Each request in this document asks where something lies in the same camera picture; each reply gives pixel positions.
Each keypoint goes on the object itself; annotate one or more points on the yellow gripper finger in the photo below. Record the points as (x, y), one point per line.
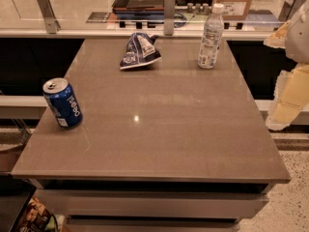
(291, 95)
(277, 38)

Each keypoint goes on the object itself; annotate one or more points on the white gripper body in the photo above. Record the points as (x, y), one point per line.
(298, 38)

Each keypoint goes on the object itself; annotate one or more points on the clear plastic water bottle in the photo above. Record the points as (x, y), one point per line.
(211, 39)

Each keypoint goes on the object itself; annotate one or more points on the blue pepsi can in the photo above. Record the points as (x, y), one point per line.
(63, 103)

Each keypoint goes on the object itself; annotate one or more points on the blue crumpled chip bag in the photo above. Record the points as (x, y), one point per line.
(140, 51)

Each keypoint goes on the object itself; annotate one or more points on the upper white drawer front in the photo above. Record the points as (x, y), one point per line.
(153, 204)

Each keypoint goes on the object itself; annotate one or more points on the white drawer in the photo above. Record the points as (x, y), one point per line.
(113, 225)
(153, 204)

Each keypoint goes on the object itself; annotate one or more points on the lower white drawer front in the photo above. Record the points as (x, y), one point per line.
(113, 225)

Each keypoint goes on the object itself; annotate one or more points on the snack bag in bin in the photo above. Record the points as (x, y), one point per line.
(37, 218)

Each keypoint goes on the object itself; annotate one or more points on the black bin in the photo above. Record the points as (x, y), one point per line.
(14, 197)

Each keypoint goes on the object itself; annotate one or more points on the right metal glass bracket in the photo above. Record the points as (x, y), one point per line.
(289, 8)

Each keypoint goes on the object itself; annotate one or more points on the metal glass bracket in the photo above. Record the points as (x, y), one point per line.
(51, 23)
(289, 8)
(169, 16)

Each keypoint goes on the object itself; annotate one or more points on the middle metal glass bracket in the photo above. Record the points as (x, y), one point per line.
(169, 16)

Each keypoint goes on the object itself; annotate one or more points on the left metal glass bracket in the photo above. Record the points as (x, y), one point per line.
(51, 23)

